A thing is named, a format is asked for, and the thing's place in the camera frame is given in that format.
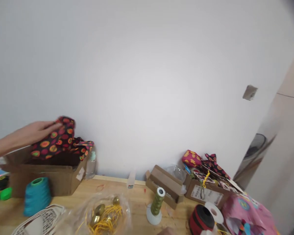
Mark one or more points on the olive thread spool white base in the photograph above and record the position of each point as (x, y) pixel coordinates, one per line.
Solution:
(156, 203)

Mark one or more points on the gold bell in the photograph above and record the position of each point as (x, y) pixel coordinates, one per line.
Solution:
(116, 200)
(100, 209)
(95, 220)

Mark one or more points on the small clear packet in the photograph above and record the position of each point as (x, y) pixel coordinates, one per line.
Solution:
(131, 180)

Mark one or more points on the white woven basket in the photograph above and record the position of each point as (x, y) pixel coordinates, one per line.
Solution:
(42, 221)

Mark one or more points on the white tape roll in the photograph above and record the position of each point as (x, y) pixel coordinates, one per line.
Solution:
(216, 211)

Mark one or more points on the small open cardboard box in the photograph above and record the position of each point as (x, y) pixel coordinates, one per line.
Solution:
(165, 186)

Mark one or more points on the pink plastic bag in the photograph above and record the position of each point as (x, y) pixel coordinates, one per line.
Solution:
(250, 215)

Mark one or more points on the person's right hand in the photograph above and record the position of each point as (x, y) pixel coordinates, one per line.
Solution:
(168, 231)

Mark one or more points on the person's left fingers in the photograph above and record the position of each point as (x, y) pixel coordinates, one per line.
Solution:
(52, 126)

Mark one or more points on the teal thread cone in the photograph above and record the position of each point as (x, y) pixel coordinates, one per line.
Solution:
(36, 197)

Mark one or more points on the clear plastic bottle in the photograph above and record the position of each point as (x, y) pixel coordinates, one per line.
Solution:
(91, 166)

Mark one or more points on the black orange-dotted fabric pieces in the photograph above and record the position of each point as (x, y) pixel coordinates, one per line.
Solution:
(216, 166)

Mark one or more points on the black and green spool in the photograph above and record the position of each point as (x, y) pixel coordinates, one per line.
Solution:
(0, 183)

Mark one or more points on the bright green plastic object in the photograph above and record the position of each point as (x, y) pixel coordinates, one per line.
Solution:
(5, 194)

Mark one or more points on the red and black ribbon spool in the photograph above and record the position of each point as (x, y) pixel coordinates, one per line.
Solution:
(201, 221)

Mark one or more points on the person's left hand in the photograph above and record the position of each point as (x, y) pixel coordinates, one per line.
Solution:
(31, 133)

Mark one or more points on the large open cardboard box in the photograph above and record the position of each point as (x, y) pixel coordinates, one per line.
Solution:
(41, 176)

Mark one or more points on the pink yellow-patterned fabric pouch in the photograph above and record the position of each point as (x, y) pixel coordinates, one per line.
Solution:
(191, 159)

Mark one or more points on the electric fan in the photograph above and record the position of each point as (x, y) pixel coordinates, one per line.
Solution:
(256, 145)

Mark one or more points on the labelled cardboard box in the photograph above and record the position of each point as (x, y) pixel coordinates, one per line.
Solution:
(207, 193)

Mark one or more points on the clear plastic bag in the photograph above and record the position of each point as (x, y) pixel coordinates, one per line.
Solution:
(105, 215)

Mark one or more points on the red rubber band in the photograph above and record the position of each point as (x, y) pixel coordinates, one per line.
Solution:
(100, 188)

